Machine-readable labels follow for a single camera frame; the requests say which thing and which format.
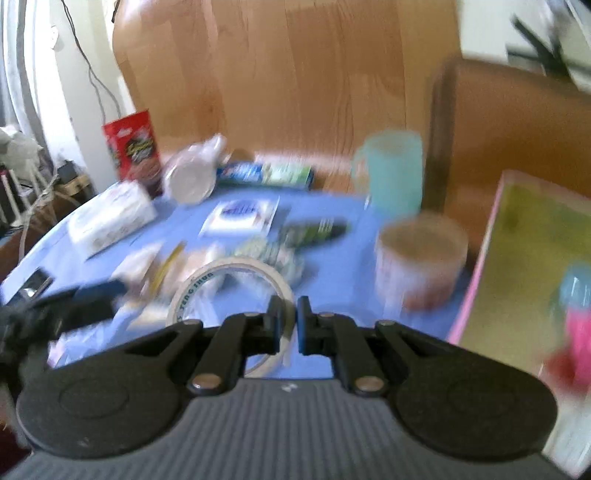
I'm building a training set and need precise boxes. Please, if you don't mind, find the black wall cable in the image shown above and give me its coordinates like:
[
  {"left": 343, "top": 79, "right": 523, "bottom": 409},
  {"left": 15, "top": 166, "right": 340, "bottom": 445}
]
[{"left": 59, "top": 0, "right": 123, "bottom": 119}]

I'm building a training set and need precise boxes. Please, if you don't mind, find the black smartphone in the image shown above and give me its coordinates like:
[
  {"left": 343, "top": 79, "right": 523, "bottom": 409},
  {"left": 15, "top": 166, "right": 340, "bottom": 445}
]
[{"left": 17, "top": 268, "right": 53, "bottom": 300}]

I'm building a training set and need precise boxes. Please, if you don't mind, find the green correction tape dispenser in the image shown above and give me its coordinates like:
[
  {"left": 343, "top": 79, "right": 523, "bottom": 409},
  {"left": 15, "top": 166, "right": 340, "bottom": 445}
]
[{"left": 279, "top": 218, "right": 349, "bottom": 249}]

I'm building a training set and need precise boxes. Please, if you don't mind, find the teal plastic mug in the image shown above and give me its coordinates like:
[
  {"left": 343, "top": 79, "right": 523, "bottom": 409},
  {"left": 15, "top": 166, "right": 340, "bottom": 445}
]
[{"left": 351, "top": 130, "right": 424, "bottom": 219}]

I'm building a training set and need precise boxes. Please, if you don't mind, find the red cereal box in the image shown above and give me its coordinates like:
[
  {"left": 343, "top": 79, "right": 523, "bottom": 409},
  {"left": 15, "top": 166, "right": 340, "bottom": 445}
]
[{"left": 102, "top": 110, "right": 162, "bottom": 198}]

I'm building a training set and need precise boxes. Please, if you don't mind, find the green blue toothpaste box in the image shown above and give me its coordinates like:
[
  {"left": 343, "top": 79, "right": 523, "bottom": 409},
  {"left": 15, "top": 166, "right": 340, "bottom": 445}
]
[{"left": 216, "top": 162, "right": 315, "bottom": 190}]

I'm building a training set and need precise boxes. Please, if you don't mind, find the pink macaron biscuit tin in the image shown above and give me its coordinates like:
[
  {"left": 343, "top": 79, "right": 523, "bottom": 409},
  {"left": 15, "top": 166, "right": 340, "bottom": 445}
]
[{"left": 449, "top": 171, "right": 590, "bottom": 477}]

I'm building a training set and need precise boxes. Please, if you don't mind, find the white snack can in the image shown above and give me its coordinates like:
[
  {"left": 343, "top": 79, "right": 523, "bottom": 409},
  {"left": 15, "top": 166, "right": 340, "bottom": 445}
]
[{"left": 375, "top": 212, "right": 469, "bottom": 311}]

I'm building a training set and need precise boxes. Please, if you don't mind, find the brown mesh chair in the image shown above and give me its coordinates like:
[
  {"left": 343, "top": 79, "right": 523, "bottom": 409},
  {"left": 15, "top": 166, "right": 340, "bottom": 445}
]
[{"left": 423, "top": 58, "right": 590, "bottom": 248}]

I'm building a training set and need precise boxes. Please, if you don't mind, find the blue tablecloth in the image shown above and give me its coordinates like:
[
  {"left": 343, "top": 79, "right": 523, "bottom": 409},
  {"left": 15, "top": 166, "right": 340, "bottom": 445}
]
[{"left": 1, "top": 189, "right": 470, "bottom": 378}]

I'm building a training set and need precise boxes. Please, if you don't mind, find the white tape roll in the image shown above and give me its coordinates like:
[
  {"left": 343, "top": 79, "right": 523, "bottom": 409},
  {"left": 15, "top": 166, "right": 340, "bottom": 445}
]
[{"left": 167, "top": 257, "right": 304, "bottom": 378}]

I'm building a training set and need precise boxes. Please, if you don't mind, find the cotton swabs bag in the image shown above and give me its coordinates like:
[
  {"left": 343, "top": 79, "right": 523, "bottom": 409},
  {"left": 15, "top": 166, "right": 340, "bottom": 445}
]
[{"left": 232, "top": 237, "right": 304, "bottom": 284}]

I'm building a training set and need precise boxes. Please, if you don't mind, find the plastic-wrapped round jar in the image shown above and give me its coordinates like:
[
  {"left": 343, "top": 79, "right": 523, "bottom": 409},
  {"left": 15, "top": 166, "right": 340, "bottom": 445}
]
[{"left": 162, "top": 134, "right": 226, "bottom": 205}]

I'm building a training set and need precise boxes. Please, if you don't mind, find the wooden laminate board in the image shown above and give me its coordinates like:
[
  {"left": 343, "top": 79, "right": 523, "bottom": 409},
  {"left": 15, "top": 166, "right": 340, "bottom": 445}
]
[{"left": 113, "top": 0, "right": 460, "bottom": 192}]

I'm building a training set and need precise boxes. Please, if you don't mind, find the white blue wipes packet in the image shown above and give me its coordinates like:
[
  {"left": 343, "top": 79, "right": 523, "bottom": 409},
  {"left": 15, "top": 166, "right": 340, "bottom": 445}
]
[{"left": 199, "top": 199, "right": 280, "bottom": 237}]

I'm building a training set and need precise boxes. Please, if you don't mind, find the white tissue pack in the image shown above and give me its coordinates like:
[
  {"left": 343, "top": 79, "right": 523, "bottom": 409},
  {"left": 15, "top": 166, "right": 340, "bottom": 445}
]
[{"left": 67, "top": 181, "right": 157, "bottom": 261}]

